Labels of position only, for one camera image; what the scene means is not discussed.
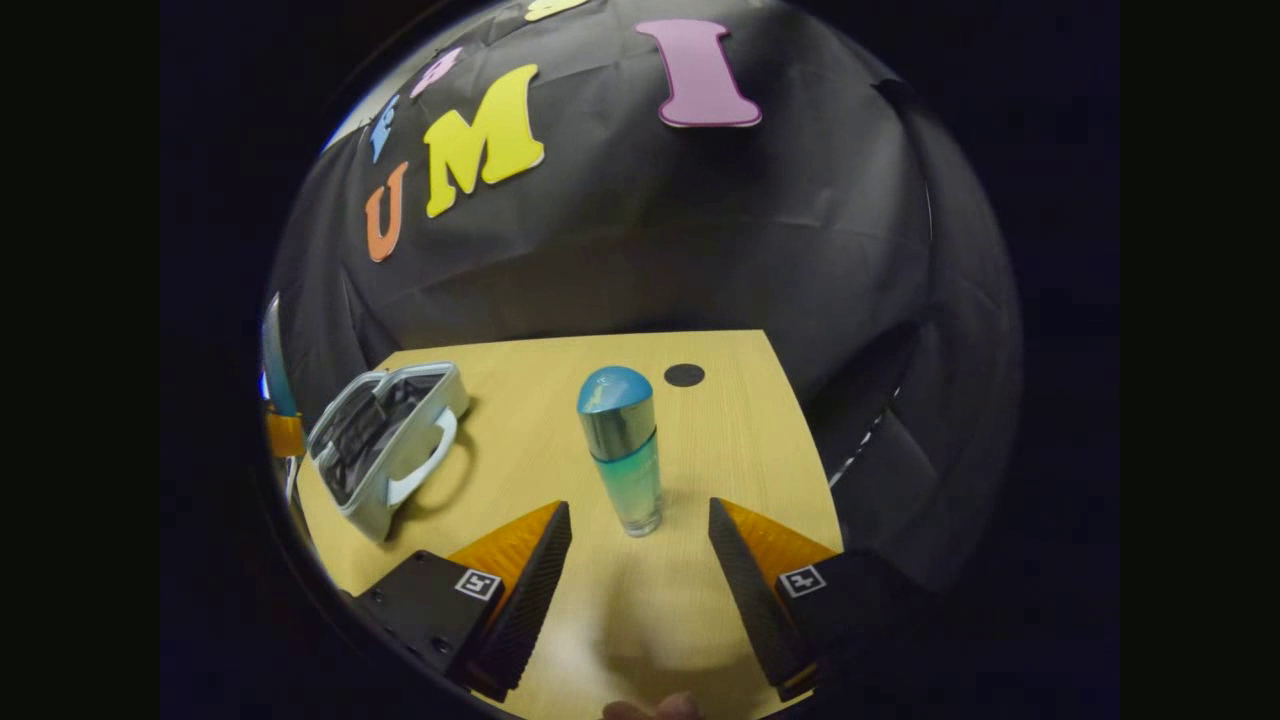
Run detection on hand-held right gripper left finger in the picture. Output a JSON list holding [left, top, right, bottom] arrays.
[[350, 500, 574, 704]]

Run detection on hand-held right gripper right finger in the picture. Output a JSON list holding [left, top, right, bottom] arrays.
[[708, 497, 936, 701]]

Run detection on light blue small suitcase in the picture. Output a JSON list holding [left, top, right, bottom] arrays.
[[307, 361, 471, 544]]

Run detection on blue capped lotion bottle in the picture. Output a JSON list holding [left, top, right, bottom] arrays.
[[576, 365, 664, 539]]

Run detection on black backdrop cloth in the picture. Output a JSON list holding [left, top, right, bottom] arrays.
[[265, 0, 1023, 601]]

